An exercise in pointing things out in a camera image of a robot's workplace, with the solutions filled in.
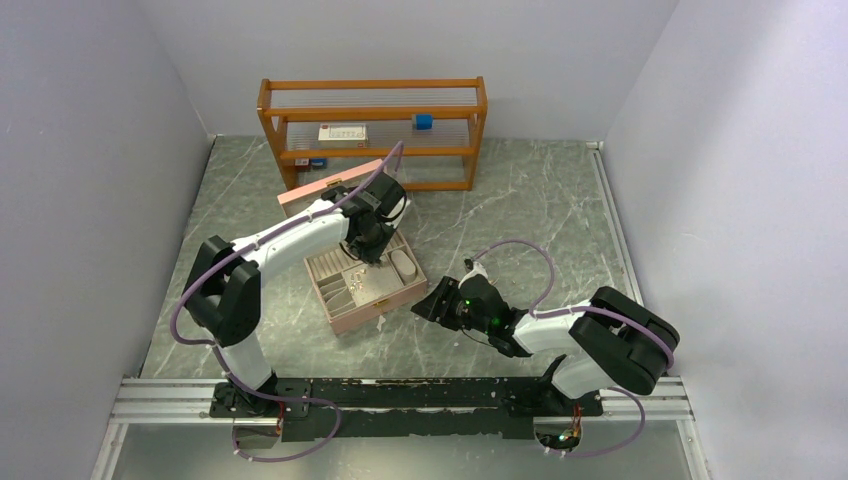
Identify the pink jewelry box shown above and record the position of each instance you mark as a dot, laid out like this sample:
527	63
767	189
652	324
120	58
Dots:
351	292

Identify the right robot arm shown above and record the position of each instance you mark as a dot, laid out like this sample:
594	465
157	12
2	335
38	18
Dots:
606	341

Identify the orange wooden shelf rack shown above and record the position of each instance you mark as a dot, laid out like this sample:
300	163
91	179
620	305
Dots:
291	112

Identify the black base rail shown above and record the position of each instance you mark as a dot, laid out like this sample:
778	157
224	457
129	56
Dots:
510	407

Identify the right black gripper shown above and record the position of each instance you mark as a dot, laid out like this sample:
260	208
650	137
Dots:
433	309

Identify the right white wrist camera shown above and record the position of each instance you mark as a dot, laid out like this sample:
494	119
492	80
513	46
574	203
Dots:
474	268

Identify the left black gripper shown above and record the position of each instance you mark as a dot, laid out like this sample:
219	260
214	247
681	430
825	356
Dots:
372	256

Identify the beige watch pillow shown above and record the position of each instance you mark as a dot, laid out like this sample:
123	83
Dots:
404	265

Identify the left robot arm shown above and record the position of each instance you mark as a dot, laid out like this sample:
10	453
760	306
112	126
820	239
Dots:
223	292

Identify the white red-print box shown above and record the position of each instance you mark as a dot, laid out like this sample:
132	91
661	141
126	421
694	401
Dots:
343	135

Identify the blue cube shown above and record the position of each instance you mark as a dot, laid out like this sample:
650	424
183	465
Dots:
422	122

